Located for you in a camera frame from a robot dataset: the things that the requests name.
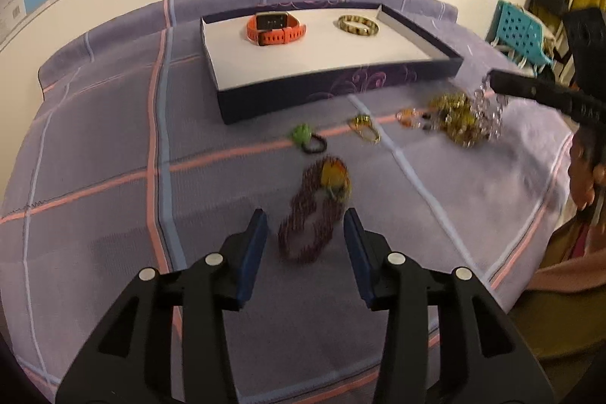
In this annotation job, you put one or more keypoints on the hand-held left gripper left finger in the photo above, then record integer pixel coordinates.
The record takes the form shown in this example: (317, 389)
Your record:
(250, 262)

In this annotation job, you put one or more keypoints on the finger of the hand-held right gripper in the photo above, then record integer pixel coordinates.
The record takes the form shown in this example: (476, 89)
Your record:
(525, 86)

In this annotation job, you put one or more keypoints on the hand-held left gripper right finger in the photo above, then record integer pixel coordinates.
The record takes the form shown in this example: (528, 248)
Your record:
(360, 262)

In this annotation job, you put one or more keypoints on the navy cardboard box tray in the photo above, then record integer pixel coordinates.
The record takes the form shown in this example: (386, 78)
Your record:
(303, 58)

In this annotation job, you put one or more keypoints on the person's right hand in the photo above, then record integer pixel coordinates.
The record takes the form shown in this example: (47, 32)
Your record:
(582, 181)

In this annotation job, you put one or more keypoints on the teal plastic stool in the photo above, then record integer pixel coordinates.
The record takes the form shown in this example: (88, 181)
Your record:
(518, 30)

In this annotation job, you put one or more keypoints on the amber patterned bangle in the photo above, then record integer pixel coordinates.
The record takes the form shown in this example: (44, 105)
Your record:
(345, 27)

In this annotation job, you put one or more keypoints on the person's clothing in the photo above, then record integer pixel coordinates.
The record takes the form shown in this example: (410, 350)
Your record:
(568, 290)

